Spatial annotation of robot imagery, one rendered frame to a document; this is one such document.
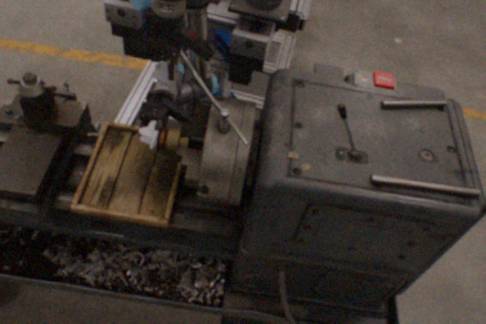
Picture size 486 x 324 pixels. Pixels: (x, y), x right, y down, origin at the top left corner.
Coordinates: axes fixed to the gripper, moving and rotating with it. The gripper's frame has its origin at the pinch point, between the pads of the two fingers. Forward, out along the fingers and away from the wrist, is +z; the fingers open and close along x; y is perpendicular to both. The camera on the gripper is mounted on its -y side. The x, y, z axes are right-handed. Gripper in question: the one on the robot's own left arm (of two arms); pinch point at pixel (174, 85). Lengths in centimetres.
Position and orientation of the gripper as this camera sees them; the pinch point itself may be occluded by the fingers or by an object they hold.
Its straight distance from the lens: 121.7
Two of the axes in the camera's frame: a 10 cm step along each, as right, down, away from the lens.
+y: -9.9, -1.6, -0.3
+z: -1.4, 7.4, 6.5
